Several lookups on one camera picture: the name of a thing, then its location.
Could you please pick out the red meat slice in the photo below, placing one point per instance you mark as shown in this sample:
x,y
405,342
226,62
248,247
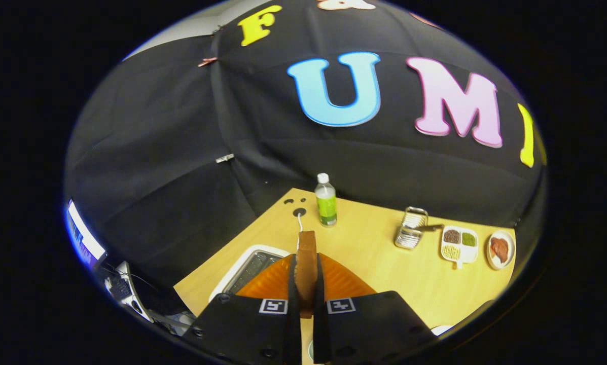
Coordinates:
x,y
499,248

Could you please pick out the white oval meat plate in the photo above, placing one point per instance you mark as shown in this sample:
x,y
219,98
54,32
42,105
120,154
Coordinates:
x,y
511,248

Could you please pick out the white divided dish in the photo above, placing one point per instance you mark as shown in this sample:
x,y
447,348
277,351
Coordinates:
x,y
468,253

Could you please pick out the green label drink bottle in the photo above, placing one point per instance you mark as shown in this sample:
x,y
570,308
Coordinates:
x,y
326,205

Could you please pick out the computer monitor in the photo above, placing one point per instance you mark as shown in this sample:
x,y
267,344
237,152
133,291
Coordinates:
x,y
85,238

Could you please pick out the black backdrop cloth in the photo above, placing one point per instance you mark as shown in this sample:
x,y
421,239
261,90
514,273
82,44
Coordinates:
x,y
181,152

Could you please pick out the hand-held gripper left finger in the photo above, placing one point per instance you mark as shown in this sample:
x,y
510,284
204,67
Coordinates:
x,y
294,304

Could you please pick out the pale teal round plate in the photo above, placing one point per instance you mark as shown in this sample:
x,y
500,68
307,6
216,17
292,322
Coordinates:
x,y
310,350

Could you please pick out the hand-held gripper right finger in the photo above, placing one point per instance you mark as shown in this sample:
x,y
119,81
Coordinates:
x,y
319,314

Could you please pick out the pile of green mung beans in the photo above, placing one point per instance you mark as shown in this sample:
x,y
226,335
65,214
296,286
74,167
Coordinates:
x,y
468,239

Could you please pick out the white toaster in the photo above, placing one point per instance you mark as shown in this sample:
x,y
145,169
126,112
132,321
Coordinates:
x,y
222,286

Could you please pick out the white cloth tag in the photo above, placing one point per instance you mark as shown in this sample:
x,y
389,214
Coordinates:
x,y
224,158

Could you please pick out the white rectangular plate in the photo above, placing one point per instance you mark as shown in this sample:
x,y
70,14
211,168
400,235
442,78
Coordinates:
x,y
439,330

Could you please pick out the toasted bread slice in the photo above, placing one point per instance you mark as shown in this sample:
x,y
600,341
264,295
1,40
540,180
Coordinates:
x,y
306,263

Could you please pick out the pile of dark red beans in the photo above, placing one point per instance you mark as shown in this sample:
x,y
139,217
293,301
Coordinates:
x,y
452,236

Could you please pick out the pile of yellow soybeans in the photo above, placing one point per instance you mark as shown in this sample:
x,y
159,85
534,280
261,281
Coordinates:
x,y
451,252

